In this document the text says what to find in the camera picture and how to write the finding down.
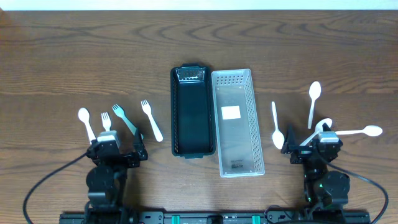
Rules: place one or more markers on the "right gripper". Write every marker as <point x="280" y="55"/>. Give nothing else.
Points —
<point x="301" y="154"/>

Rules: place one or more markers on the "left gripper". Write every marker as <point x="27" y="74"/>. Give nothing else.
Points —
<point x="123" y="157"/>

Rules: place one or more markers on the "white spoon diagonal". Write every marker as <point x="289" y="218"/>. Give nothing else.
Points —
<point x="318" y="129"/>

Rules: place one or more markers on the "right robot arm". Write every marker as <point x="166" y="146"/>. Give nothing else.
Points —
<point x="325" y="191"/>

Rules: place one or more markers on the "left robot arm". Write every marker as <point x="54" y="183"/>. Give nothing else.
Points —
<point x="106" y="182"/>

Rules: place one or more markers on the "white plastic fork right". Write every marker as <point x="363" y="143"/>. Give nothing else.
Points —
<point x="148" y="111"/>

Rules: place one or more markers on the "mint green plastic fork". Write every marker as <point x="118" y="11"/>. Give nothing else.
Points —
<point x="121" y="114"/>

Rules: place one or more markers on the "clear plastic basket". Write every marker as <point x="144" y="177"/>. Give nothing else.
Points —
<point x="238" y="140"/>

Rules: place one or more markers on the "black plastic basket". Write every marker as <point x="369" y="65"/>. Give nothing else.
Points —
<point x="192" y="112"/>

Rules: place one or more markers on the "white plastic spoon far left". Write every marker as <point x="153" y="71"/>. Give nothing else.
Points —
<point x="84" y="116"/>

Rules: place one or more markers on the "white spoon horizontal far right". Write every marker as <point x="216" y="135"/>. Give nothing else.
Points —
<point x="369" y="130"/>

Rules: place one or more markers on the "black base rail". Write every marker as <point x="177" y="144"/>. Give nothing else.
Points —
<point x="270" y="216"/>

